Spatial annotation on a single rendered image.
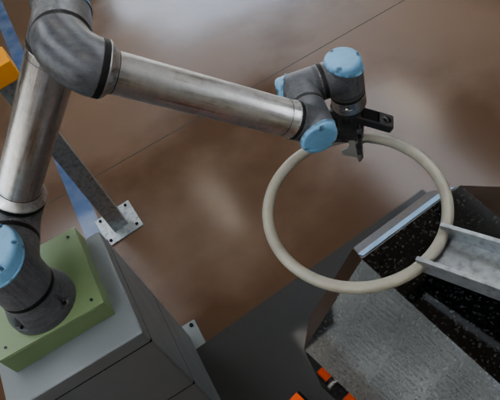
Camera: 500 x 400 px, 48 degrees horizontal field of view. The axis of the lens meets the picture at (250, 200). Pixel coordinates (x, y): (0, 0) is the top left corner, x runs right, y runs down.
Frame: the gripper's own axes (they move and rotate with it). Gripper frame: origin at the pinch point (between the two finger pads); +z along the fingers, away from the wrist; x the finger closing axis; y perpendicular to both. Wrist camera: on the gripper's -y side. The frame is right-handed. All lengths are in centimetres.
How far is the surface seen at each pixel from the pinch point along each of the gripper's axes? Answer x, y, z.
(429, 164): 10.5, -18.3, -7.0
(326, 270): -2, 21, 86
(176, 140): -80, 110, 93
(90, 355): 65, 68, 1
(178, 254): -9, 92, 90
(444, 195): 20.0, -21.5, -6.8
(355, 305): 44.2, 0.4, 8.9
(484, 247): 35.4, -29.9, -8.7
